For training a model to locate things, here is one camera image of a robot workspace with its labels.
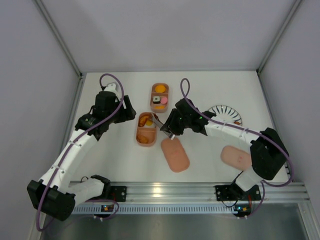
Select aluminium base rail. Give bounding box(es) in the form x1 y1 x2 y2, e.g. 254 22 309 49
69 181 310 204

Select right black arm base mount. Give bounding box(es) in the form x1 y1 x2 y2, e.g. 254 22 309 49
214 183 262 202

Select grey slotted cable duct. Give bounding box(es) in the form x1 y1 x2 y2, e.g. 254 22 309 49
72 202 236 215

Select centre pink box lid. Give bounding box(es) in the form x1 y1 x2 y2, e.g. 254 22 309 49
161 138 190 173

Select white fried egg toy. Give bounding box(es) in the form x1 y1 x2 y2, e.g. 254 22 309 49
144 120 157 128

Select black white sushi roll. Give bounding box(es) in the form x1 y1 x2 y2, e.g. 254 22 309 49
152 95 161 104

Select right pink box lid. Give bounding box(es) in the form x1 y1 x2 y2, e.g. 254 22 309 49
220 145 252 171

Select near pink lunch box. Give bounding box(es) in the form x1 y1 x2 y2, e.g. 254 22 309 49
135 112 158 147

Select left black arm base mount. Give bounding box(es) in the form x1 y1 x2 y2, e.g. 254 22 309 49
86 185 127 203

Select pink lunch box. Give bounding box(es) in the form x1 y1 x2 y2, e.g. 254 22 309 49
149 83 170 113
135 112 158 147

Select far pink lunch box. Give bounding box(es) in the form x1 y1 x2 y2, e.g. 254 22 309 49
149 83 170 113

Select metal tongs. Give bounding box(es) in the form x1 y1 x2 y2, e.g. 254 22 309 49
150 112 176 140

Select pink box lid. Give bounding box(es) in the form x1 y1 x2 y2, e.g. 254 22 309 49
220 145 252 171
161 138 190 173

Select pink toy sweet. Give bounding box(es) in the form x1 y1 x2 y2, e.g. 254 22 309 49
160 97 168 104

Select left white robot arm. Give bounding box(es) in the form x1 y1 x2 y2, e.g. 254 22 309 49
27 82 136 221

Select orange toy fried shrimp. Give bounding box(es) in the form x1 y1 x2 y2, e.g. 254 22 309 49
136 134 149 144

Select orange round toy food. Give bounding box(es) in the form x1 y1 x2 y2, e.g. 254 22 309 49
154 84 167 93

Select striped round plate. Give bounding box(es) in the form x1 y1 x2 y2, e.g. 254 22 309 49
208 104 243 126

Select yellow toy chicken drumstick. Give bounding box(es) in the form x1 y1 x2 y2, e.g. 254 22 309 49
154 105 165 110

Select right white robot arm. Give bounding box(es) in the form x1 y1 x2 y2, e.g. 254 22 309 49
160 98 290 193

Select left aluminium frame post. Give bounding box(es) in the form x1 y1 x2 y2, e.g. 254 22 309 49
33 0 84 79

